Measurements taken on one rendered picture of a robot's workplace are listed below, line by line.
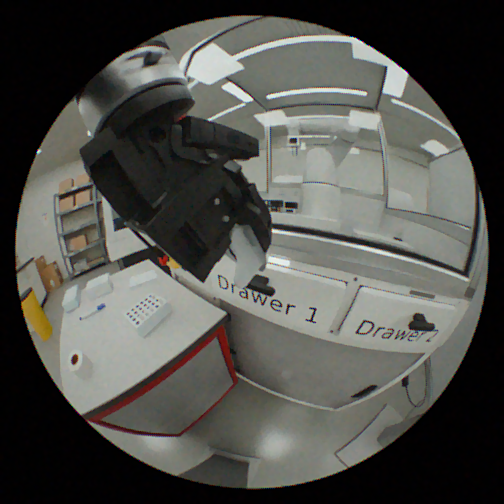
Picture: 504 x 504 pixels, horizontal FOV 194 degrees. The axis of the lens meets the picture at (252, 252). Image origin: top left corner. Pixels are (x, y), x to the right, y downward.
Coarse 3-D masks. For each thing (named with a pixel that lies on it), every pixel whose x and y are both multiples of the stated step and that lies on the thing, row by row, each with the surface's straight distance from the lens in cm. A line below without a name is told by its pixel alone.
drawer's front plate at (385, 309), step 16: (368, 288) 25; (368, 304) 25; (384, 304) 26; (400, 304) 28; (416, 304) 30; (432, 304) 34; (352, 320) 27; (368, 320) 28; (384, 320) 29; (400, 320) 31; (432, 320) 37; (448, 320) 42; (352, 336) 31; (368, 336) 31; (384, 336) 33; (400, 336) 35
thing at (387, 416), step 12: (384, 408) 136; (372, 420) 132; (384, 420) 135; (396, 420) 144; (408, 420) 121; (360, 432) 127; (372, 432) 129; (384, 432) 132; (396, 432) 120; (348, 444) 121; (360, 444) 125; (372, 444) 131; (384, 444) 135; (336, 456) 122; (348, 456) 123; (360, 456) 128
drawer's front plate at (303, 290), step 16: (224, 256) 30; (224, 272) 32; (256, 272) 26; (272, 272) 24; (288, 272) 24; (288, 288) 25; (304, 288) 24; (320, 288) 23; (336, 288) 23; (256, 304) 31; (304, 304) 26; (320, 304) 25; (336, 304) 25; (288, 320) 30; (304, 320) 28; (320, 320) 28
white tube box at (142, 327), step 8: (136, 304) 46; (144, 304) 45; (152, 304) 44; (160, 304) 42; (168, 304) 43; (128, 312) 45; (136, 312) 44; (152, 312) 40; (160, 312) 41; (168, 312) 43; (128, 320) 42; (136, 320) 41; (144, 320) 39; (152, 320) 41; (160, 320) 42; (136, 328) 39; (144, 328) 40; (152, 328) 42; (144, 336) 41
